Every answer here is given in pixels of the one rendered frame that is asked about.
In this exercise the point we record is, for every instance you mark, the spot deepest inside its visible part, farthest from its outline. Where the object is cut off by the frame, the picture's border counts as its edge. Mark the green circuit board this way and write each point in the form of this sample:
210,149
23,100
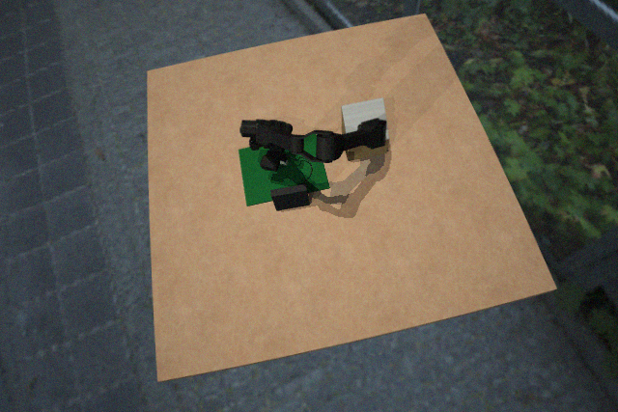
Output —
258,182

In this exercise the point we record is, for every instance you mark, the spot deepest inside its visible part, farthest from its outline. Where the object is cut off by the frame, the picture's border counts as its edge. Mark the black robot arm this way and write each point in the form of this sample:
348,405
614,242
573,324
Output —
330,145

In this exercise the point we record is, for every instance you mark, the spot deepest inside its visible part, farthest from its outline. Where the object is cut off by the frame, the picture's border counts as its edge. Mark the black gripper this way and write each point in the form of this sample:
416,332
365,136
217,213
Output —
271,160

